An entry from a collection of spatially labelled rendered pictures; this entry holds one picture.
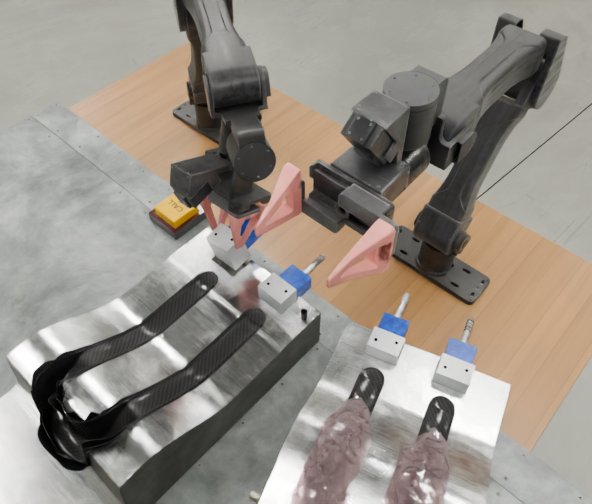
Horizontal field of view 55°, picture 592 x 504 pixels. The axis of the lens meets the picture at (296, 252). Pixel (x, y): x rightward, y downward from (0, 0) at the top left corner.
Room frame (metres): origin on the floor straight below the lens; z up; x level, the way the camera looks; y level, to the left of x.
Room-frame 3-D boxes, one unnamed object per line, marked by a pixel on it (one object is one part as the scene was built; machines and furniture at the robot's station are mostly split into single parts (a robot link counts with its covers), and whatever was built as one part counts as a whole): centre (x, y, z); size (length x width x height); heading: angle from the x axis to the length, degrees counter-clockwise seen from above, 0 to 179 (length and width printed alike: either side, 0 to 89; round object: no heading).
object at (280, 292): (0.54, 0.00, 0.89); 0.13 x 0.05 x 0.05; 138
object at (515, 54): (0.64, -0.25, 1.17); 0.30 x 0.09 x 0.12; 138
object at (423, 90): (0.51, -0.14, 1.24); 0.12 x 0.09 x 0.12; 138
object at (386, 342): (0.48, -0.16, 0.85); 0.13 x 0.05 x 0.05; 155
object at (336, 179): (0.44, -0.07, 1.20); 0.10 x 0.07 x 0.07; 48
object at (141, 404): (0.39, 0.21, 0.92); 0.35 x 0.16 x 0.09; 138
